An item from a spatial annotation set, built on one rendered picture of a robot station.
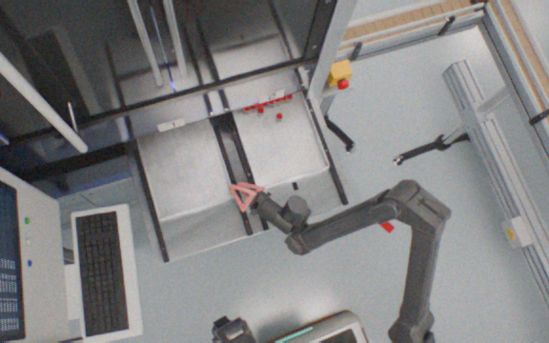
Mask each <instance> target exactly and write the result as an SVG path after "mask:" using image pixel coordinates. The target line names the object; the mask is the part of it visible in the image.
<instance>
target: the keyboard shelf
mask: <svg viewBox="0 0 549 343"><path fill-rule="evenodd" d="M104 212H117V221H118V230H119V239H120V249H121V257H122V266H123V274H124V284H125V293H126V301H127V310H128V318H129V329H128V330H126V331H122V332H116V333H106V334H100V335H96V336H90V337H86V333H85V322H84V311H83V300H82V290H81V277H80V267H79V256H78V245H77V234H76V223H75V217H80V216H86V215H92V214H98V213H104ZM71 225H72V236H73V248H74V259H75V264H71V265H65V266H64V275H65V288H66V300H67V312H69V320H74V319H79V318H80V327H81V336H82V337H83V338H84V342H83V343H100V342H107V341H112V340H116V339H122V338H127V337H132V336H138V335H142V334H143V333H144V326H143V317H142V309H141V300H140V292H139V283H138V275H137V267H136V259H134V250H133V242H132V225H131V218H130V208H129V205H128V204H127V203H122V204H116V205H110V206H105V207H98V208H92V210H86V211H81V212H73V213H72V214H71Z"/></svg>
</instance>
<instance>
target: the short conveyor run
mask: <svg viewBox="0 0 549 343"><path fill-rule="evenodd" d="M483 6H484V5H483V3H481V4H478V2H477V0H426V1H422V2H419V3H415V4H412V5H409V6H405V7H401V8H398V9H394V10H387V11H384V12H380V13H377V14H373V15H369V16H366V17H362V18H358V19H355V20H351V21H349V24H348V27H347V30H346V31H345V34H344V36H343V39H342V41H341V44H340V46H339V49H338V51H337V54H336V56H340V55H343V54H346V56H347V58H348V62H349V64H352V63H355V62H359V60H363V59H366V58H370V57H373V56H377V55H380V54H383V53H386V52H390V51H394V50H400V49H404V48H407V47H411V46H413V45H417V44H420V43H424V42H428V41H432V40H436V39H439V38H442V37H445V36H449V35H452V34H456V33H459V32H460V31H464V30H469V29H473V28H474V27H475V26H476V25H477V24H478V23H479V21H480V20H481V19H482V18H483V17H484V14H483V12H482V10H480V8H482V7H483Z"/></svg>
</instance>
